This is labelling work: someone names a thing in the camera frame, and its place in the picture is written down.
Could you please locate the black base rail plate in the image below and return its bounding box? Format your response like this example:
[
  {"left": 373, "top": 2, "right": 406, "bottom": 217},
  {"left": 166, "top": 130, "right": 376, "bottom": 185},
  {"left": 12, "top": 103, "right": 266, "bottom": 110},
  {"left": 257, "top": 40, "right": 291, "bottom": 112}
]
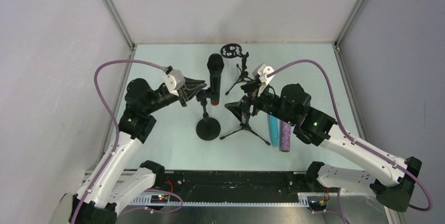
[{"left": 154, "top": 170, "right": 324, "bottom": 204}]

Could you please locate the aluminium frame post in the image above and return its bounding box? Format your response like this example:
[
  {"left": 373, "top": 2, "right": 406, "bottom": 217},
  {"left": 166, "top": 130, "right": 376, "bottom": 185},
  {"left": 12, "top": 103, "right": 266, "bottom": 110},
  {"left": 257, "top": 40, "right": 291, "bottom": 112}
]
[
  {"left": 102, "top": 0, "right": 135, "bottom": 51},
  {"left": 334, "top": 0, "right": 367, "bottom": 51}
]

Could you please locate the black microphone orange end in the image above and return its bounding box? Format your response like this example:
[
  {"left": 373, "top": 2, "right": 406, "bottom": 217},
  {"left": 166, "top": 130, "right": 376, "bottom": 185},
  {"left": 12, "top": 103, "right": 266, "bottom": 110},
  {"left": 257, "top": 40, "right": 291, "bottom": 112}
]
[{"left": 207, "top": 54, "right": 225, "bottom": 106}]

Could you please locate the purple glitter microphone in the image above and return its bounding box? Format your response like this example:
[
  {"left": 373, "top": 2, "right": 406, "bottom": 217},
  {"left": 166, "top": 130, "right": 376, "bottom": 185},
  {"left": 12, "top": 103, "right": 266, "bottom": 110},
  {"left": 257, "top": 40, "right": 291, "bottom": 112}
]
[{"left": 279, "top": 121, "right": 292, "bottom": 152}]

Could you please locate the right aluminium frame post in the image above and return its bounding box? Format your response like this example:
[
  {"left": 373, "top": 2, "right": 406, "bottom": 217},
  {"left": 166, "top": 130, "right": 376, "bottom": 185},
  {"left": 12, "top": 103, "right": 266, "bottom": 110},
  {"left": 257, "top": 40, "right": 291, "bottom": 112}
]
[{"left": 334, "top": 0, "right": 367, "bottom": 51}]

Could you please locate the tripod stand with shock mount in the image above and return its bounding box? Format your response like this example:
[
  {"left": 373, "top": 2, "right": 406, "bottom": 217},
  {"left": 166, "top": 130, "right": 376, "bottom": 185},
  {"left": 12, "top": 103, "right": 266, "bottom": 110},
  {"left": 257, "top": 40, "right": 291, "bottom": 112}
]
[{"left": 220, "top": 43, "right": 254, "bottom": 95}]

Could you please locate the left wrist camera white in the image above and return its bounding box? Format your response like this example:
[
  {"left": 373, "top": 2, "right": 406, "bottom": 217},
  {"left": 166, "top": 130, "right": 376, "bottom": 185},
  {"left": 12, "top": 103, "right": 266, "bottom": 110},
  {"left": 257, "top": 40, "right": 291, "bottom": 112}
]
[{"left": 163, "top": 66, "right": 185, "bottom": 97}]

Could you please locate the tripod stand with double clamp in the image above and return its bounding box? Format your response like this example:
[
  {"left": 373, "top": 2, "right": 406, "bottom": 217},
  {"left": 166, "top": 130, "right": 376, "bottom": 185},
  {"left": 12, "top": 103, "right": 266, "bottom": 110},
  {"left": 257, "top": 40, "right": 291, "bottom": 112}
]
[{"left": 219, "top": 94, "right": 271, "bottom": 146}]

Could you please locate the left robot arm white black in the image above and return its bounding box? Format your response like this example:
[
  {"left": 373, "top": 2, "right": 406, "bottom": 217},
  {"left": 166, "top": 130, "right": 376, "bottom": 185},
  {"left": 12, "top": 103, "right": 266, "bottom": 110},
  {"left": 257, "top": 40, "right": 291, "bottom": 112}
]
[{"left": 68, "top": 73, "right": 206, "bottom": 223}]

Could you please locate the teal blue microphone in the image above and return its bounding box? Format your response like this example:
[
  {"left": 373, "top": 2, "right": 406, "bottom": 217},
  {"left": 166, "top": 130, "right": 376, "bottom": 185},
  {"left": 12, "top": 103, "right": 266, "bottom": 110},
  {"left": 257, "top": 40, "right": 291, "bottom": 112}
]
[{"left": 267, "top": 115, "right": 280, "bottom": 147}]

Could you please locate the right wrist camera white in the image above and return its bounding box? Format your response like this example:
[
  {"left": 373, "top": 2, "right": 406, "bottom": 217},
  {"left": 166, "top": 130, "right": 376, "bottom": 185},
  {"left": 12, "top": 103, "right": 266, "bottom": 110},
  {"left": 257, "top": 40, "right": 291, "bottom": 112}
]
[{"left": 252, "top": 63, "right": 274, "bottom": 97}]

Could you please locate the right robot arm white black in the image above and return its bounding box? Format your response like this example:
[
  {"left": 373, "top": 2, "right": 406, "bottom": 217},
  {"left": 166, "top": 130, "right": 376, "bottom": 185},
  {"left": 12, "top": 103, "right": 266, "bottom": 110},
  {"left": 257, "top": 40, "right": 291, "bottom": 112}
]
[{"left": 225, "top": 81, "right": 422, "bottom": 212}]

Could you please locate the left aluminium frame post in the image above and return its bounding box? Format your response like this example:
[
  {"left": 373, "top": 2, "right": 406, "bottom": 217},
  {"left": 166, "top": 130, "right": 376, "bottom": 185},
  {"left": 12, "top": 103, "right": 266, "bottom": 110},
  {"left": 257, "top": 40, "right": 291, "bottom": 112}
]
[{"left": 102, "top": 0, "right": 135, "bottom": 51}]

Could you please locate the round base clip mic stand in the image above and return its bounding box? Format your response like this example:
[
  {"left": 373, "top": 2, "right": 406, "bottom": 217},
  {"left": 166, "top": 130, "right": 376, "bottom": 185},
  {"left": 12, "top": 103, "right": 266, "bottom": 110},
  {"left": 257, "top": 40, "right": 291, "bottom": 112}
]
[{"left": 196, "top": 88, "right": 221, "bottom": 141}]

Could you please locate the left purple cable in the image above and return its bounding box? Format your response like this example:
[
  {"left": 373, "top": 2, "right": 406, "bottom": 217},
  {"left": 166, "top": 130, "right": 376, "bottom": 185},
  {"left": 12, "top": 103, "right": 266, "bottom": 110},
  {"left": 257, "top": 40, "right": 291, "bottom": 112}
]
[{"left": 69, "top": 59, "right": 184, "bottom": 224}]

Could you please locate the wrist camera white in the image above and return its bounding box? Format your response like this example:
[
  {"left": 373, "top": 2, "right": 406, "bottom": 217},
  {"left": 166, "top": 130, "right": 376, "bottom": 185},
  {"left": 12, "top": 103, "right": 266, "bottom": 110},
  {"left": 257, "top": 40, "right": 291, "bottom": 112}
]
[
  {"left": 163, "top": 66, "right": 185, "bottom": 97},
  {"left": 252, "top": 63, "right": 274, "bottom": 97}
]

